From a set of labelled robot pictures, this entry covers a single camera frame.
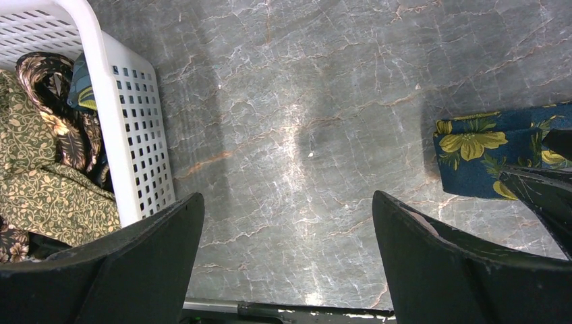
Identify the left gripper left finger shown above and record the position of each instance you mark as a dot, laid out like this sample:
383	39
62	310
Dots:
138	274

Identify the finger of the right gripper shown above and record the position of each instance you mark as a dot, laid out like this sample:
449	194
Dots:
556	146
546	192

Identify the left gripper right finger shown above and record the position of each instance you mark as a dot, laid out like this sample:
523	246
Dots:
437	273

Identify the navy yellow floral tie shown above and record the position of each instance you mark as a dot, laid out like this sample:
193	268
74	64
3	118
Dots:
471	150

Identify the olive green tie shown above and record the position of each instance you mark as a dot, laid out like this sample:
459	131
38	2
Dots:
38	194

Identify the white plastic basket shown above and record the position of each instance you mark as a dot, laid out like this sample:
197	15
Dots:
125	88

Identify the blue striped tie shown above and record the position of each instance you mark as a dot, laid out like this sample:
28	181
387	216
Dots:
81	95

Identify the brown floral tie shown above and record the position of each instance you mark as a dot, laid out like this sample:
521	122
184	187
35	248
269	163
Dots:
45	78

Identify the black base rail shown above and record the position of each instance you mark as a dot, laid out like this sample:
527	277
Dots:
222	311

